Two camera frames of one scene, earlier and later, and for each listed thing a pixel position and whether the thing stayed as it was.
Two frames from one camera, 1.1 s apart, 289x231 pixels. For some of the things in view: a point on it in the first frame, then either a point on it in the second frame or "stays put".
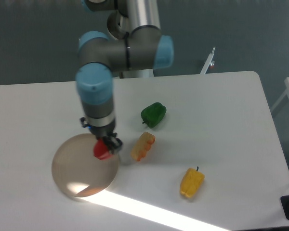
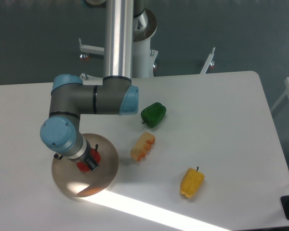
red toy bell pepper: [101, 151] -> [84, 166]
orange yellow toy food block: [142, 146] stays put
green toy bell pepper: [152, 114] stays put
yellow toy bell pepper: [191, 182] stays put
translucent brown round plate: [78, 172] stays put
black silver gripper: [105, 127] -> [86, 156]
